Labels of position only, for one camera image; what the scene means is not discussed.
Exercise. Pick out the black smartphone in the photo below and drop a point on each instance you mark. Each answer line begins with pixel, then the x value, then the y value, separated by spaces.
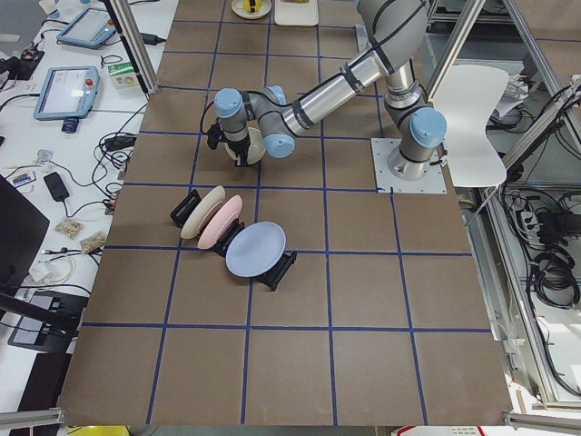
pixel 56 187

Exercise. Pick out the black monitor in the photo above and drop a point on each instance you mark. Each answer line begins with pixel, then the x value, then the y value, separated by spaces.
pixel 23 229

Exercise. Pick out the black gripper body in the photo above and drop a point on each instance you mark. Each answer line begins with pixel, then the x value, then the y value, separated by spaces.
pixel 239 148

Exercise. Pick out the pink plate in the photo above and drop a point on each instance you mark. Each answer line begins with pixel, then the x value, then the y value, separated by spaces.
pixel 220 222

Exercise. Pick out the white rectangular tray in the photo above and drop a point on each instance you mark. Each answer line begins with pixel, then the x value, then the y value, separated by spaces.
pixel 296 13

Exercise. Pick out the black dish rack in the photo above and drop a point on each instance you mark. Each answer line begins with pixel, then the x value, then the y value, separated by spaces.
pixel 271 278

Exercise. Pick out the aluminium frame post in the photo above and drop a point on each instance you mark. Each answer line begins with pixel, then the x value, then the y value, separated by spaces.
pixel 124 22

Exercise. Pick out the black power adapter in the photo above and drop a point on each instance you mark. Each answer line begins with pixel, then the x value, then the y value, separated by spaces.
pixel 152 39

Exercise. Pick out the blue plate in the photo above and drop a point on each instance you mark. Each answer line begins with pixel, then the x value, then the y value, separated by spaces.
pixel 256 249

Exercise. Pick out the blue teach pendant far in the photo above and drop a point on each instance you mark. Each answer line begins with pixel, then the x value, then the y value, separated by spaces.
pixel 91 29

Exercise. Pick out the white round plate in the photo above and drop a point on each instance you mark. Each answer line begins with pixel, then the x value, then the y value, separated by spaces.
pixel 236 6

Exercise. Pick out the cream plate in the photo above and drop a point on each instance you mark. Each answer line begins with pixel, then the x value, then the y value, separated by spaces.
pixel 203 213

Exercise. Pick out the yellow lemon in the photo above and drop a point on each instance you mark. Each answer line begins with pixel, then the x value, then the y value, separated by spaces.
pixel 251 6

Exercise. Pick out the white chair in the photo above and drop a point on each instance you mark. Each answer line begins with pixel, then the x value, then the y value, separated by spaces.
pixel 467 96

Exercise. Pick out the blue teach pendant near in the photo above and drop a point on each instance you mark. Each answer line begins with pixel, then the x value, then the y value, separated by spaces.
pixel 67 92

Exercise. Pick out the green white box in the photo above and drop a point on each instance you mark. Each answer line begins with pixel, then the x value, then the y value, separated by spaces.
pixel 122 75

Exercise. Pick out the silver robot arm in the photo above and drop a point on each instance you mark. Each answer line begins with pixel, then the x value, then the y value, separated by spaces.
pixel 395 31

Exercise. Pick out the blue teach pendant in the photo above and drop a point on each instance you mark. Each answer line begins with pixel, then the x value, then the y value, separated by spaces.
pixel 91 29
pixel 67 92

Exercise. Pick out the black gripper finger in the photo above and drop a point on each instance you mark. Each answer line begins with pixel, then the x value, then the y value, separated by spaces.
pixel 241 160

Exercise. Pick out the white ceramic bowl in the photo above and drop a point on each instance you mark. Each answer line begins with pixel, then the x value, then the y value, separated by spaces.
pixel 257 148

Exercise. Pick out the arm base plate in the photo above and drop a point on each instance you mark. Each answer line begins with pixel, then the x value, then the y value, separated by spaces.
pixel 394 174

